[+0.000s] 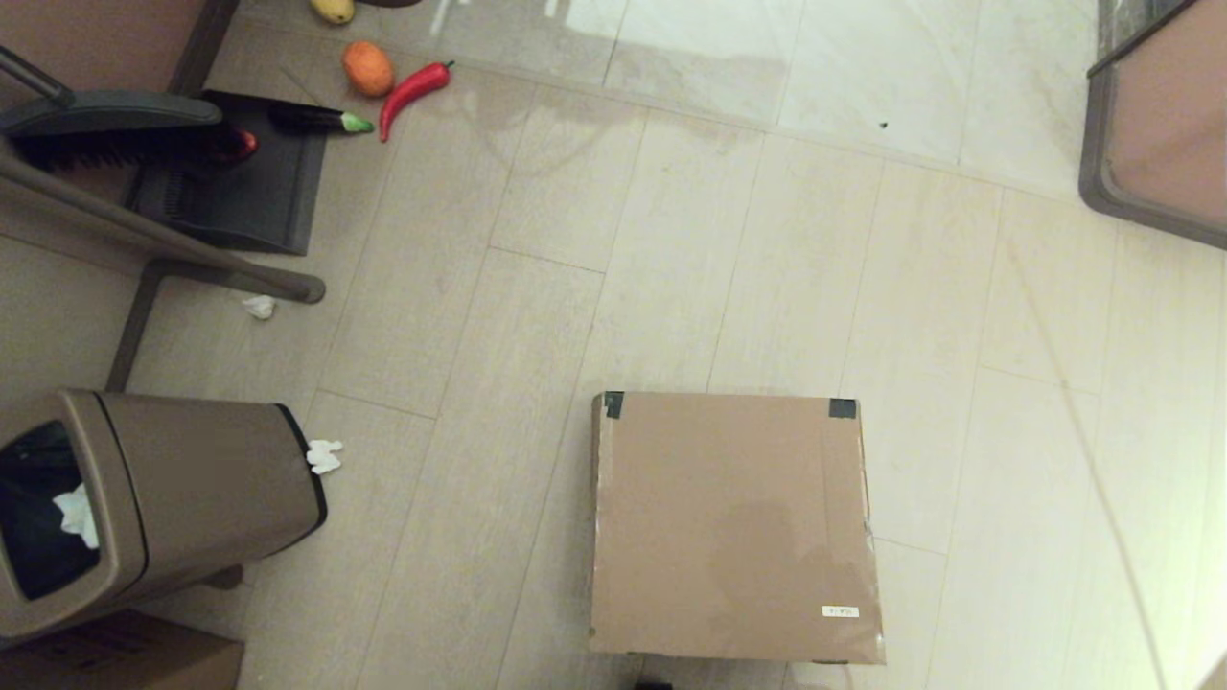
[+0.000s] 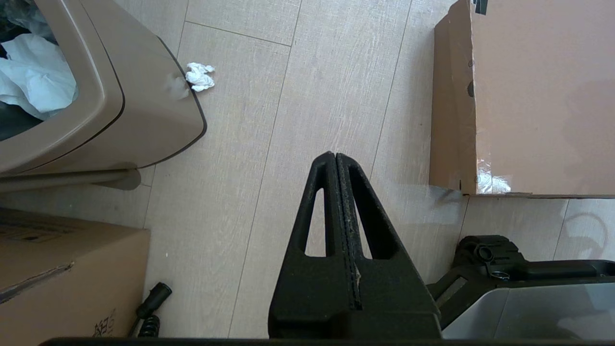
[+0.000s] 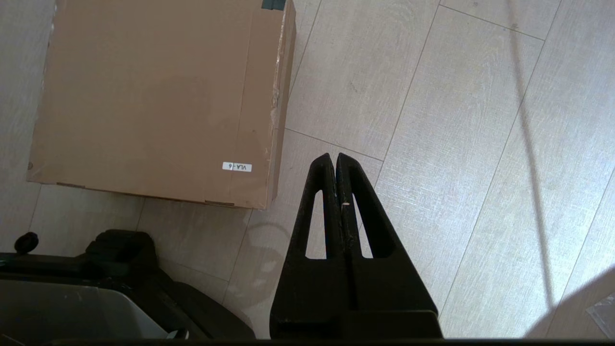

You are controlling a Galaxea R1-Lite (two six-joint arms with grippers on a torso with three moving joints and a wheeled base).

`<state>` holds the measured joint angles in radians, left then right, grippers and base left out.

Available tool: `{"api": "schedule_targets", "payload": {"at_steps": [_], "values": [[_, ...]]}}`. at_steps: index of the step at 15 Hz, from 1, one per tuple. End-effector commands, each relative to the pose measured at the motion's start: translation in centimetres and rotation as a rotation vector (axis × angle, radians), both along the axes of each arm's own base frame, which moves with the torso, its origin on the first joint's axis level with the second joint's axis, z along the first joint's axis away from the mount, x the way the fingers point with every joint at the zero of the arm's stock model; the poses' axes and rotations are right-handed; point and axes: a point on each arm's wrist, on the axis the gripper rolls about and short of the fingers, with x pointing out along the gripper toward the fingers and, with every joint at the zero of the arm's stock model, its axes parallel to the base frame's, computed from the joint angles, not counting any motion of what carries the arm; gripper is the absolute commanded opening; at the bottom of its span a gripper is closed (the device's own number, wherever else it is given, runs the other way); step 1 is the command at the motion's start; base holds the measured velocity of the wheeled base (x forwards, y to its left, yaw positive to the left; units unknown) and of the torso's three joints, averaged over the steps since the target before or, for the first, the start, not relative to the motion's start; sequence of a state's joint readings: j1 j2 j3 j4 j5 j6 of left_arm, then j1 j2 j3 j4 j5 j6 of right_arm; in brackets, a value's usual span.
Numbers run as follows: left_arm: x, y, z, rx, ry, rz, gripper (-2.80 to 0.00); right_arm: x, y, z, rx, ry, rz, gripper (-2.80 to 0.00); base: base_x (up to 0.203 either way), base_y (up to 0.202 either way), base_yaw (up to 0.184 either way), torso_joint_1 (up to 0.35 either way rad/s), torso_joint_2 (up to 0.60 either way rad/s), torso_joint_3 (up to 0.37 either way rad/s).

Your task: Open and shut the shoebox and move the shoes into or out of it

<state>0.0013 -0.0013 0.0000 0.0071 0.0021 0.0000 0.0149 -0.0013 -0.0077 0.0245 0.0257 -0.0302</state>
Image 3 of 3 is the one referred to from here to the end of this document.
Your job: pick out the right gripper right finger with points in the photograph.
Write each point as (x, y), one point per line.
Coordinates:
(389, 288)

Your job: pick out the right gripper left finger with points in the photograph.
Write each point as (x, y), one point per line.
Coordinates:
(312, 288)

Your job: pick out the brown cardboard shoe box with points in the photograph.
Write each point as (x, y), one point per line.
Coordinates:
(144, 96)

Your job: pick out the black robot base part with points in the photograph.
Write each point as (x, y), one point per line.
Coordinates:
(120, 269)

